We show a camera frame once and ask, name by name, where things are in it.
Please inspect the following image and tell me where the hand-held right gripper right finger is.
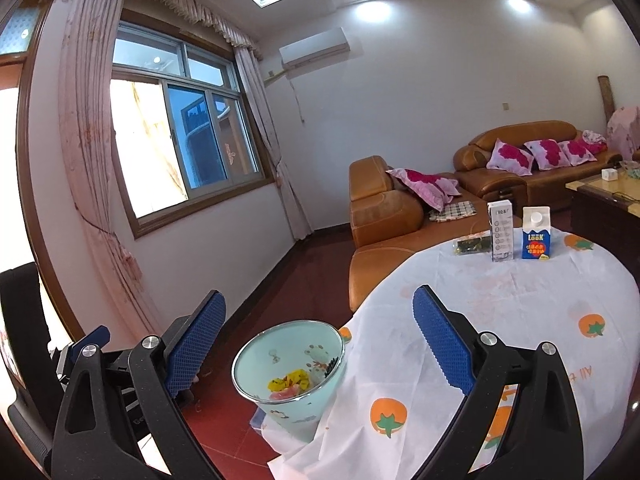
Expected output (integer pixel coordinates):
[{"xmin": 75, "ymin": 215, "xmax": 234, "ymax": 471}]
[{"xmin": 411, "ymin": 284, "xmax": 586, "ymax": 480}]

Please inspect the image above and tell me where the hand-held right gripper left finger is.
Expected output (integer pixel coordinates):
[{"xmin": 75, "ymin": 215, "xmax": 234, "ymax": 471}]
[{"xmin": 50, "ymin": 290, "xmax": 228, "ymax": 480}]

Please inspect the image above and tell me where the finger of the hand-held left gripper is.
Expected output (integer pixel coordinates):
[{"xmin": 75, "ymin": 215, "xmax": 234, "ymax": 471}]
[
  {"xmin": 102, "ymin": 352, "xmax": 147, "ymax": 438},
  {"xmin": 65, "ymin": 326, "xmax": 112, "ymax": 361}
]

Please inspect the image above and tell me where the mint green trash bin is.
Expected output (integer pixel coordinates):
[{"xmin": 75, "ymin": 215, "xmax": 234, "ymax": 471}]
[{"xmin": 231, "ymin": 319, "xmax": 347, "ymax": 443}]

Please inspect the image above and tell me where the white orange-printed tablecloth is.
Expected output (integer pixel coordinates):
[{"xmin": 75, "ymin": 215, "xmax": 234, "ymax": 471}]
[{"xmin": 260, "ymin": 230, "xmax": 640, "ymax": 480}]

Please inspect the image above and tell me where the dark green snack packet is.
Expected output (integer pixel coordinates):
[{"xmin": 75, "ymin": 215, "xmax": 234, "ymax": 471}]
[{"xmin": 454, "ymin": 236, "xmax": 492, "ymax": 256}]

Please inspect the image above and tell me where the tall white carton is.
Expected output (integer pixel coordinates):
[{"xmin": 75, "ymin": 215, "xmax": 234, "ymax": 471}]
[{"xmin": 487, "ymin": 201, "xmax": 515, "ymax": 263}]

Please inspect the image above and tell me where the checkered cloth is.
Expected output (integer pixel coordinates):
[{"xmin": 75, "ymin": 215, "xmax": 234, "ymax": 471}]
[{"xmin": 429, "ymin": 201, "xmax": 476, "ymax": 222}]

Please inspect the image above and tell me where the blue white milk carton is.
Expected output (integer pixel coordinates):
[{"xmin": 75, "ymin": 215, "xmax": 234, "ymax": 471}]
[{"xmin": 521, "ymin": 207, "xmax": 551, "ymax": 261}]

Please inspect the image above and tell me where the brown leather chaise sofa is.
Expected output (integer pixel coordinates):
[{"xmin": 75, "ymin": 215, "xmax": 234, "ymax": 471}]
[{"xmin": 348, "ymin": 156, "xmax": 493, "ymax": 311}]

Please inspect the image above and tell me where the pink floral pillow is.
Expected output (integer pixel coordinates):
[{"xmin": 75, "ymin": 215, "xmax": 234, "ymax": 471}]
[
  {"xmin": 524, "ymin": 139, "xmax": 571, "ymax": 170},
  {"xmin": 557, "ymin": 139, "xmax": 598, "ymax": 162},
  {"xmin": 387, "ymin": 166, "xmax": 462, "ymax": 211},
  {"xmin": 487, "ymin": 140, "xmax": 533, "ymax": 176}
]

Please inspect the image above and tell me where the brown leather long sofa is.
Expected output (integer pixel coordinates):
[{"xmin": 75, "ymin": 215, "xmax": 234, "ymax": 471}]
[{"xmin": 454, "ymin": 121, "xmax": 623, "ymax": 206}]

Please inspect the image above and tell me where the long pink curtain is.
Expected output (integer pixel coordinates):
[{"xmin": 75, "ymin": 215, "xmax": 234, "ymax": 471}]
[{"xmin": 57, "ymin": 0, "xmax": 166, "ymax": 331}]

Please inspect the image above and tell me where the wooden coffee table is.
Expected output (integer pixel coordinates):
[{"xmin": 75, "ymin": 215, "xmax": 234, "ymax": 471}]
[{"xmin": 565, "ymin": 167, "xmax": 640, "ymax": 256}]

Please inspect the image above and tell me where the tied pink curtain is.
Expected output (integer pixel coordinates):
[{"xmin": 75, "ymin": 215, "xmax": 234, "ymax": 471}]
[{"xmin": 232, "ymin": 45, "xmax": 313, "ymax": 241}]

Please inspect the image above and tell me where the crumpled pink cloth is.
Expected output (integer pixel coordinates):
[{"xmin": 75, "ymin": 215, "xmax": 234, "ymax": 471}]
[{"xmin": 581, "ymin": 130, "xmax": 608, "ymax": 153}]

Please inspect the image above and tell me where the pink cloth cover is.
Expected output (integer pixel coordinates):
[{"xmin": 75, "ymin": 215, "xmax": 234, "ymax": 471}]
[{"xmin": 606, "ymin": 105, "xmax": 640, "ymax": 161}]

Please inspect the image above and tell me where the rolled bamboo mat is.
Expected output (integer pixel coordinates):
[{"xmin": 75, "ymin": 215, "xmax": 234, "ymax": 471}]
[{"xmin": 597, "ymin": 76, "xmax": 616, "ymax": 133}]

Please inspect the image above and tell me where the white air conditioner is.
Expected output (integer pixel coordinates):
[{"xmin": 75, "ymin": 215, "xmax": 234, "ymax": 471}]
[{"xmin": 279, "ymin": 27, "xmax": 350, "ymax": 68}]

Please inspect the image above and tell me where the frosted glass transom window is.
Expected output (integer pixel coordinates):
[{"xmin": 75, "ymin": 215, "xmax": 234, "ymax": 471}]
[{"xmin": 0, "ymin": 0, "xmax": 55, "ymax": 63}]

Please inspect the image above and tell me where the pink curtain valance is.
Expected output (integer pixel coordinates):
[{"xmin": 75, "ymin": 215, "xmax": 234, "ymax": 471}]
[{"xmin": 75, "ymin": 0, "xmax": 263, "ymax": 58}]

